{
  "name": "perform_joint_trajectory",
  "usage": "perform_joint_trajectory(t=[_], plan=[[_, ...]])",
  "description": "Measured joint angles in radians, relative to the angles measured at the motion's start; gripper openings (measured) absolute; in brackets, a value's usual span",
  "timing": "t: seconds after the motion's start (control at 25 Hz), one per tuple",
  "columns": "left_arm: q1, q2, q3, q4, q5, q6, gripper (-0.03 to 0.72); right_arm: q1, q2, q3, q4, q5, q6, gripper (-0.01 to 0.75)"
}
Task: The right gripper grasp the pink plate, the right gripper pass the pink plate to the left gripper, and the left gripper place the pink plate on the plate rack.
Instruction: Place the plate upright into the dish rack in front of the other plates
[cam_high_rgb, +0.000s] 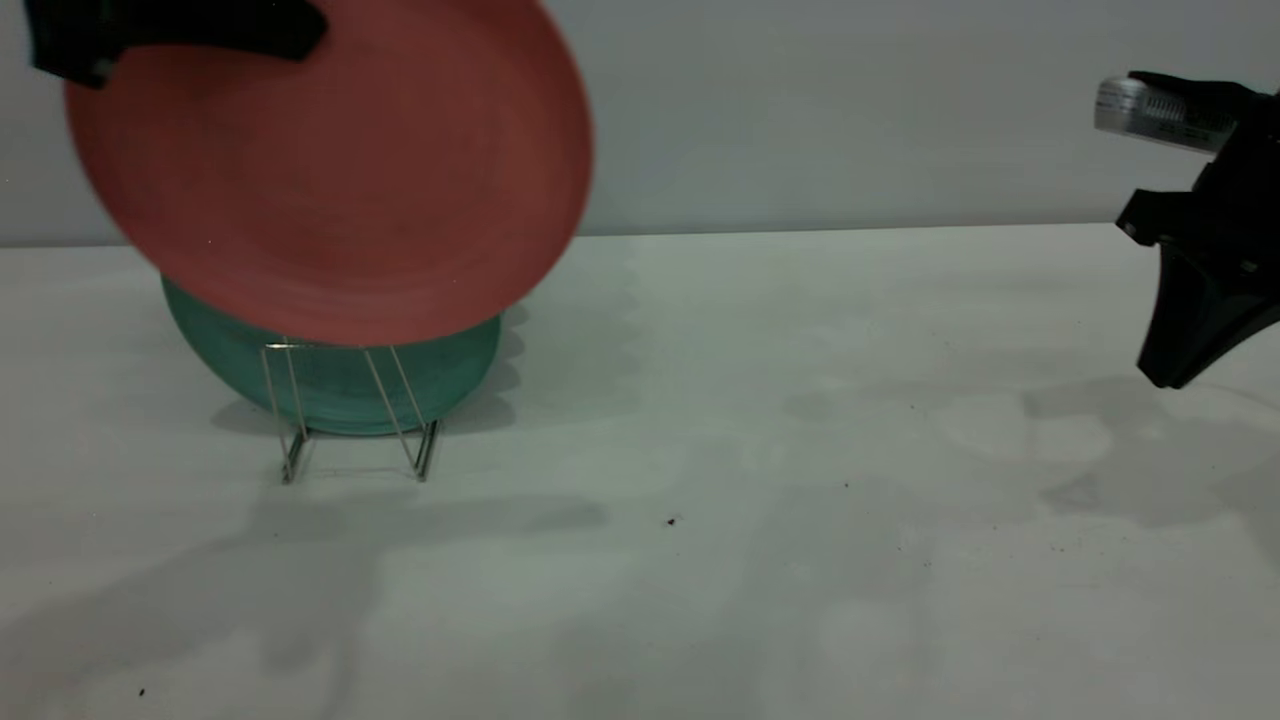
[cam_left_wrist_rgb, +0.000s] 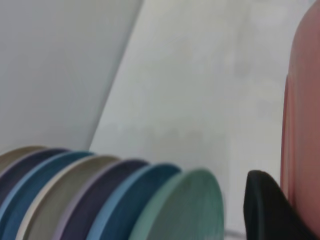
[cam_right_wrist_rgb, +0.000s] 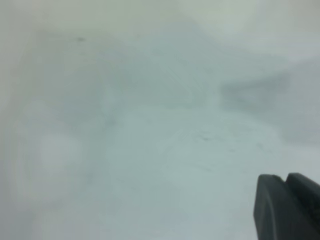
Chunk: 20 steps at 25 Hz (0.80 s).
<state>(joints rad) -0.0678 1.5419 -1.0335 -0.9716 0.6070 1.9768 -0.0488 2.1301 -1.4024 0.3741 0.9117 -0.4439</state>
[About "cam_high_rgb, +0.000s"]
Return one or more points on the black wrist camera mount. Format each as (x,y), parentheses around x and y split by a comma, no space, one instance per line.
(1200,88)

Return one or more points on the pink plate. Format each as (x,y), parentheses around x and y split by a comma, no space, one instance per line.
(340,180)

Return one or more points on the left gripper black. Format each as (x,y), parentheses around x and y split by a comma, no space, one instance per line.
(70,35)

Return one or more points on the green plate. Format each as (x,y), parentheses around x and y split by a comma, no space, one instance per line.
(330,390)

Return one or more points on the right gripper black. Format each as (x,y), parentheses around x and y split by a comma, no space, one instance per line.
(1240,220)

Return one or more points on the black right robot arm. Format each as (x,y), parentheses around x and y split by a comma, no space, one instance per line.
(1262,130)

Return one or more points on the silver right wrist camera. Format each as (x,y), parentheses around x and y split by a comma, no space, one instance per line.
(1140,110)

